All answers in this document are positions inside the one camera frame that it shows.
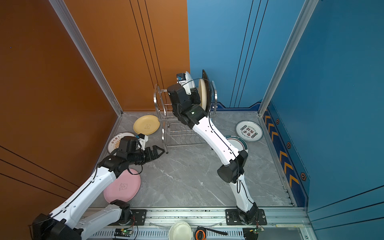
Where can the cream round plate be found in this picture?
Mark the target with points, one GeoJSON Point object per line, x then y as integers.
{"type": "Point", "coordinates": [203, 92]}

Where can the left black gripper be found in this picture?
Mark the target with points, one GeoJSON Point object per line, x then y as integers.
{"type": "Point", "coordinates": [155, 154]}

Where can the white plate green cloud outline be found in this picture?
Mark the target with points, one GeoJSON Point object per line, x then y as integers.
{"type": "Point", "coordinates": [189, 84]}

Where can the black square floral plate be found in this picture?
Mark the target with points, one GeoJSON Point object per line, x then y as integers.
{"type": "Point", "coordinates": [207, 84]}

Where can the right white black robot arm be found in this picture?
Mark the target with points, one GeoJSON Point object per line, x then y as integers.
{"type": "Point", "coordinates": [233, 160]}

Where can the white plate green red rim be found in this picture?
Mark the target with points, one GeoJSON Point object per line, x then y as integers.
{"type": "Point", "coordinates": [238, 143]}

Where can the chrome two-tier dish rack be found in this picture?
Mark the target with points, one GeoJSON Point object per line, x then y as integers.
{"type": "Point", "coordinates": [174, 133]}

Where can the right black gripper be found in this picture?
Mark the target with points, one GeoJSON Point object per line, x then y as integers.
{"type": "Point", "coordinates": [196, 96]}

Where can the white plate red characters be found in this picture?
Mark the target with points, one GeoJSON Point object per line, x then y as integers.
{"type": "Point", "coordinates": [249, 131]}

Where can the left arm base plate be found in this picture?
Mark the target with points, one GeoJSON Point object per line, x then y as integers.
{"type": "Point", "coordinates": [138, 218]}

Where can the aluminium mounting rail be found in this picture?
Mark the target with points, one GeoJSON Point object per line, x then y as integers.
{"type": "Point", "coordinates": [280, 217]}

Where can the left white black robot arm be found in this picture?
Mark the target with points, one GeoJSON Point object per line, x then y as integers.
{"type": "Point", "coordinates": [64, 222]}

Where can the green circuit board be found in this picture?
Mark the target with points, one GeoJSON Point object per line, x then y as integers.
{"type": "Point", "coordinates": [123, 233]}

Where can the yellow round plate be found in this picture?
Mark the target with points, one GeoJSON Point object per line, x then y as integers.
{"type": "Point", "coordinates": [146, 125]}

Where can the pink round plate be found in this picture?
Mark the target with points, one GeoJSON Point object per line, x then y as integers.
{"type": "Point", "coordinates": [124, 188]}

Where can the white plate orange sunburst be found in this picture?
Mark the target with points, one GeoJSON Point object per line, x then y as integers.
{"type": "Point", "coordinates": [115, 141]}

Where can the white bowl on rail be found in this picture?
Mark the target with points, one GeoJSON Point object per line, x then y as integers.
{"type": "Point", "coordinates": [180, 231]}

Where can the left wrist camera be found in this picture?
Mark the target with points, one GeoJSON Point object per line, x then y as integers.
{"type": "Point", "coordinates": [142, 140]}

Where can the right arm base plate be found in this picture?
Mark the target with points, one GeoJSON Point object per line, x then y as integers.
{"type": "Point", "coordinates": [233, 219]}

